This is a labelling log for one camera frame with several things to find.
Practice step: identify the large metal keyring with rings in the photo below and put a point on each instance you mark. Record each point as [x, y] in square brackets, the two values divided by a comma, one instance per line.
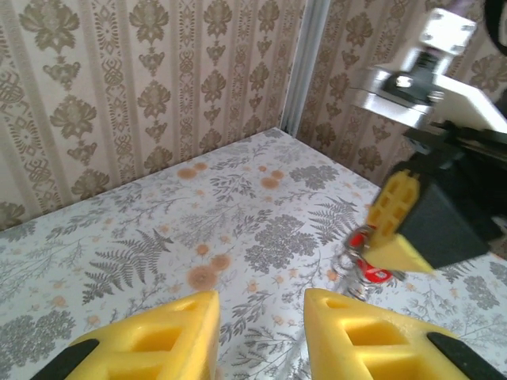
[346, 273]

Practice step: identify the key with red tag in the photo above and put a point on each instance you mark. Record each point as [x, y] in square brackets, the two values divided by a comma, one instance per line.
[374, 273]

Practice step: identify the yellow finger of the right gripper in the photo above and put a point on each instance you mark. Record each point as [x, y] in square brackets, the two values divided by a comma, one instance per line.
[396, 255]
[394, 206]

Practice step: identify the floral tablecloth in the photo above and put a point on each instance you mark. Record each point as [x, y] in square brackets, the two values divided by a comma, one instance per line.
[138, 245]

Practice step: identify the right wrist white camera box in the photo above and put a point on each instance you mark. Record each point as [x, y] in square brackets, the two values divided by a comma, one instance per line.
[435, 91]

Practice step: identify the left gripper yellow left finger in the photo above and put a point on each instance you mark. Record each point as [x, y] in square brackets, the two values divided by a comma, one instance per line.
[186, 348]

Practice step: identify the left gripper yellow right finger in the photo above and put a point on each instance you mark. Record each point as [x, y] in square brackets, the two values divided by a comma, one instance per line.
[340, 348]

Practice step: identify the aluminium corner post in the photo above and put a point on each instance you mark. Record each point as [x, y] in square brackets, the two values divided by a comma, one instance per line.
[307, 59]

